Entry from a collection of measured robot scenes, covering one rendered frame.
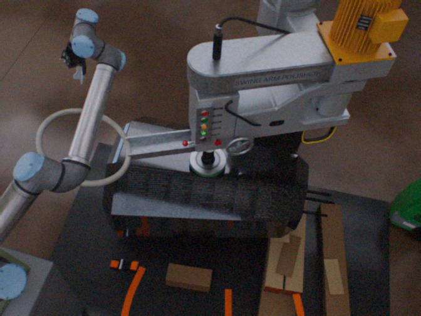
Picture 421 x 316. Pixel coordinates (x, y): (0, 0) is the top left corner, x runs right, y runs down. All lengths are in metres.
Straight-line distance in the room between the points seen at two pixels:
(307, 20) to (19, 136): 2.54
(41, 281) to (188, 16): 3.29
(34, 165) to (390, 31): 1.50
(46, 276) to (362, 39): 1.88
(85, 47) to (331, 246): 2.24
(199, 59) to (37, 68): 2.73
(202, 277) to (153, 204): 0.66
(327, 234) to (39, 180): 2.25
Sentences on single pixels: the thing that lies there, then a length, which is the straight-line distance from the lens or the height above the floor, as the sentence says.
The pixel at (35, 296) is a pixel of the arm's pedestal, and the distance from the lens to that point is 2.43.
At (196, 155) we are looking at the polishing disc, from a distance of 2.66.
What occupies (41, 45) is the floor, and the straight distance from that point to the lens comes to 4.76.
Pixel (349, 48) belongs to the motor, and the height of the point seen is 1.72.
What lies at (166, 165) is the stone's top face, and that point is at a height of 0.81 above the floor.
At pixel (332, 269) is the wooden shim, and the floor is 0.12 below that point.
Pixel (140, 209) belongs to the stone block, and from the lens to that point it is 2.77.
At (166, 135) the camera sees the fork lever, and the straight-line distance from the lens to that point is 2.47.
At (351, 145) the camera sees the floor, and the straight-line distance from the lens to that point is 4.03.
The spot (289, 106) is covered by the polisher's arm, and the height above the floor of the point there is 1.38.
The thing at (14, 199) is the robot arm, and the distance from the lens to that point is 1.80.
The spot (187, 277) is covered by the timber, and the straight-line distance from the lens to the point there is 3.10.
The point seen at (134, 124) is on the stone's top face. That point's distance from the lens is 2.89.
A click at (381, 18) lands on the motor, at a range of 1.99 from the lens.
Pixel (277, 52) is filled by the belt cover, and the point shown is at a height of 1.68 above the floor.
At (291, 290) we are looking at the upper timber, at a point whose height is 0.22.
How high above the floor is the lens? 3.07
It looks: 56 degrees down
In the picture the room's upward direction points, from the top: 6 degrees clockwise
